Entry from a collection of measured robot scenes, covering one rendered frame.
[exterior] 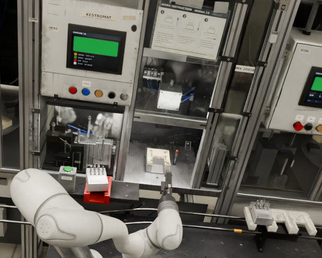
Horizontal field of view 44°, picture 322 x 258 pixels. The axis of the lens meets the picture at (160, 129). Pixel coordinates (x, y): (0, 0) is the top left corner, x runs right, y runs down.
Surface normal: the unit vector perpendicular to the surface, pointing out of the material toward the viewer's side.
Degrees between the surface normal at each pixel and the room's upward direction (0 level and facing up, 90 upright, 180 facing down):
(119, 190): 0
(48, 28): 90
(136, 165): 0
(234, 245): 0
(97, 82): 90
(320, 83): 90
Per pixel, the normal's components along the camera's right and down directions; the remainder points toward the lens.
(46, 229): -0.41, -0.12
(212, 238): 0.16, -0.85
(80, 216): 0.66, -0.68
